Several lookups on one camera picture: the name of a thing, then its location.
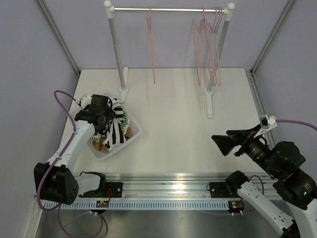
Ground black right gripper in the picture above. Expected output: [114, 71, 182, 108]
[211, 122, 280, 177]

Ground pink wire hanger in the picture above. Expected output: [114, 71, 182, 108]
[206, 7, 223, 86]

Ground green white striped tank top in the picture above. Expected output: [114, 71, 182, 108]
[89, 111, 130, 142]

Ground light blue wire hanger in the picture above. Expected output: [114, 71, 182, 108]
[203, 7, 223, 86]

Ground black white striped tank top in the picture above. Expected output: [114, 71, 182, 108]
[99, 98, 124, 136]

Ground tan brown tank top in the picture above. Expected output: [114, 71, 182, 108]
[90, 127, 133, 152]

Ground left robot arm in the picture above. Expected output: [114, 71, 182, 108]
[34, 94, 116, 209]

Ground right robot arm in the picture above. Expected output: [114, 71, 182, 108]
[211, 124, 317, 238]

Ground white clothes rack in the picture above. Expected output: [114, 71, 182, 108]
[104, 0, 235, 119]

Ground white plastic basket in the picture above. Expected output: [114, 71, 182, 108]
[87, 114, 141, 161]

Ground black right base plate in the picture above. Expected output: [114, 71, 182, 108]
[206, 182, 240, 198]

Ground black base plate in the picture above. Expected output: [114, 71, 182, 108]
[79, 182, 123, 198]
[206, 182, 240, 198]

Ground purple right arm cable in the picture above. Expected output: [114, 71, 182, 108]
[274, 119, 317, 132]

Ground white slotted cable duct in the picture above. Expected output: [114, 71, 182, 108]
[41, 200, 231, 210]

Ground aluminium mounting rail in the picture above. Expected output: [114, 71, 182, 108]
[73, 172, 230, 202]

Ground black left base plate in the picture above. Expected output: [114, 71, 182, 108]
[79, 182, 123, 198]

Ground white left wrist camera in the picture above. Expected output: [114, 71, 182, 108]
[75, 94, 92, 108]

